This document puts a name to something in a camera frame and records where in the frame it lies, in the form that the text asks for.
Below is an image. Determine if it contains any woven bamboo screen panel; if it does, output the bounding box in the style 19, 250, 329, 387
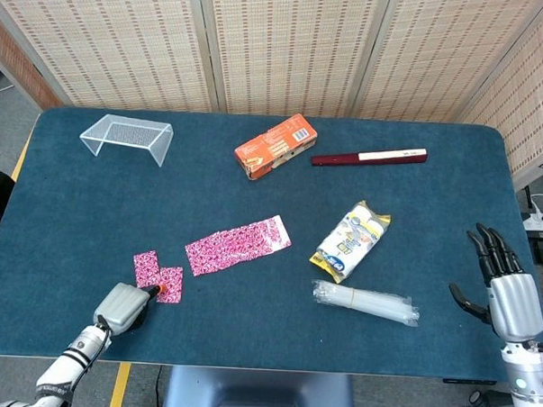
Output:
351, 0, 543, 129
0, 0, 218, 114
0, 14, 67, 113
194, 0, 394, 122
455, 0, 543, 180

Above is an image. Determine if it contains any small pink patterned packet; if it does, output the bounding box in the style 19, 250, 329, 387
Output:
131, 249, 163, 291

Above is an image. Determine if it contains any white plastic-wrapped roll pack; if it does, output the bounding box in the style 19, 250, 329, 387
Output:
307, 197, 394, 287

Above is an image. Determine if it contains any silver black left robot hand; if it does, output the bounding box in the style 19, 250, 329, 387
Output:
92, 280, 168, 339

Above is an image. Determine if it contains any long pink patterned packet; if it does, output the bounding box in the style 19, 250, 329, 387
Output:
183, 211, 294, 282

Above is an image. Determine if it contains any clear plastic tube bundle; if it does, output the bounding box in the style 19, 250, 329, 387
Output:
310, 279, 422, 328

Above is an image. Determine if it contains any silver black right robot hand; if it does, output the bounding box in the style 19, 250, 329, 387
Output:
446, 222, 543, 345

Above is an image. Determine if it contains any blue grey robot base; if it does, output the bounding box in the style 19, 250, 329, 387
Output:
161, 365, 357, 407

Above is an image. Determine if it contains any orange cardboard box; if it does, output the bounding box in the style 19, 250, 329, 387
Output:
232, 111, 320, 184

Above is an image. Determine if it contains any teal felt table cover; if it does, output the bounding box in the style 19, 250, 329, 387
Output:
0, 104, 543, 384

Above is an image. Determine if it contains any clear acrylic stand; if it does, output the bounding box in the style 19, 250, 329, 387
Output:
77, 113, 176, 168

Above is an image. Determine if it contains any dark red folded hand fan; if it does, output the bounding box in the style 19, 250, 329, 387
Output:
310, 142, 429, 173

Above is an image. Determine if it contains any white power cable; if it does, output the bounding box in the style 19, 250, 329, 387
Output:
520, 186, 543, 217

